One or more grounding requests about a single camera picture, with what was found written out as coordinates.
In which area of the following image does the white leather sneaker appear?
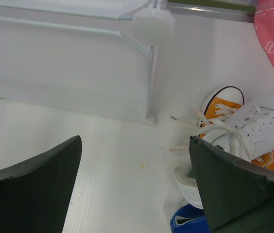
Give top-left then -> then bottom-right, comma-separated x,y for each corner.
174,161 -> 203,209
176,90 -> 274,162

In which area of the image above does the white plastic shoe cabinet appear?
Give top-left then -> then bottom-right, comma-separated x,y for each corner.
0,0 -> 175,124

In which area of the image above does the orange canvas sneaker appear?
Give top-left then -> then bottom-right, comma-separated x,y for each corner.
170,85 -> 274,174

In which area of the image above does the blue canvas sneaker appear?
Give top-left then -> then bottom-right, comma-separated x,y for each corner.
170,204 -> 211,233

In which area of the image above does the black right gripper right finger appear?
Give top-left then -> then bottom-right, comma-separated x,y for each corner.
189,136 -> 274,233

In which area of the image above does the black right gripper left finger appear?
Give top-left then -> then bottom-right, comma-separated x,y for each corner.
0,136 -> 82,233

